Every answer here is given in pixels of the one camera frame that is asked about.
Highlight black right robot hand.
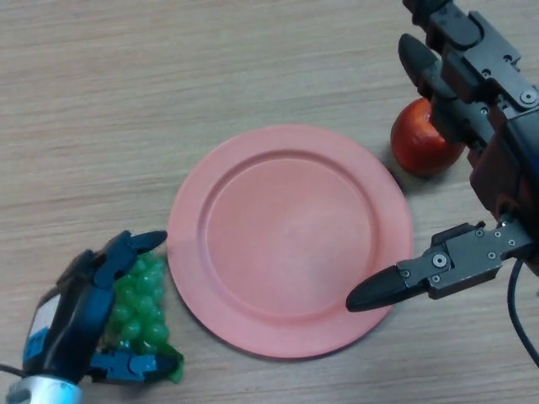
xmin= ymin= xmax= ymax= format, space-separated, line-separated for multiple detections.
xmin=345 ymin=0 xmax=539 ymax=312

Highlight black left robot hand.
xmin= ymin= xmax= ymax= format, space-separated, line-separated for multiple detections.
xmin=23 ymin=229 xmax=182 ymax=385

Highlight green plastic grape bunch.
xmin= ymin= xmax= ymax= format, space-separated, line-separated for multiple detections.
xmin=99 ymin=252 xmax=185 ymax=385

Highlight pink round plate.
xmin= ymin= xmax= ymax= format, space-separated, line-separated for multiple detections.
xmin=167 ymin=124 xmax=414 ymax=359

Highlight red apple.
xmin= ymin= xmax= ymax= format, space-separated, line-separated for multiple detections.
xmin=390 ymin=98 xmax=467 ymax=177

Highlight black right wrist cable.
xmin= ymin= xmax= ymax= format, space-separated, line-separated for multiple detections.
xmin=508 ymin=258 xmax=539 ymax=371

